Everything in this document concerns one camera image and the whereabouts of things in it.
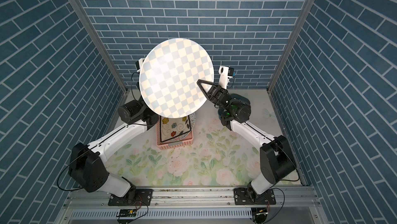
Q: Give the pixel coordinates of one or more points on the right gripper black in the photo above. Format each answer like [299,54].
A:
[217,97]

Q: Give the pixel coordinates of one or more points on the blue checkered round plate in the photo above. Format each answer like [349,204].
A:
[169,74]

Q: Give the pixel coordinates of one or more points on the square floral plate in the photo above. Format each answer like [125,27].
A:
[172,130]

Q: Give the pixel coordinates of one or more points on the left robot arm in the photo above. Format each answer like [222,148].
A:
[87,160]

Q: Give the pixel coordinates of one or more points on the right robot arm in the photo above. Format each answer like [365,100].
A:
[276,159]

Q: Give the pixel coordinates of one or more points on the round colourful speckled plate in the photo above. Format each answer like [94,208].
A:
[188,140]

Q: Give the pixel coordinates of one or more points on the dark green plastic bin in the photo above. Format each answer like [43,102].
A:
[241,98]

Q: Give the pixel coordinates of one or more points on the pink perforated plastic basket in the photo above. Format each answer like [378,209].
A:
[164,146]

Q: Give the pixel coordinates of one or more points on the small green circuit board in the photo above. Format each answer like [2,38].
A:
[127,213]

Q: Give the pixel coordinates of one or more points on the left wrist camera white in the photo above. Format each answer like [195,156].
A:
[139,64]

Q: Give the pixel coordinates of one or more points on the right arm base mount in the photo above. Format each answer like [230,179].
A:
[247,196]

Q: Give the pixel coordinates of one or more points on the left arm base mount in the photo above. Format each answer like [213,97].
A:
[134,196]

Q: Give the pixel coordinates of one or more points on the aluminium rail frame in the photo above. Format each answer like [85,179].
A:
[197,205]

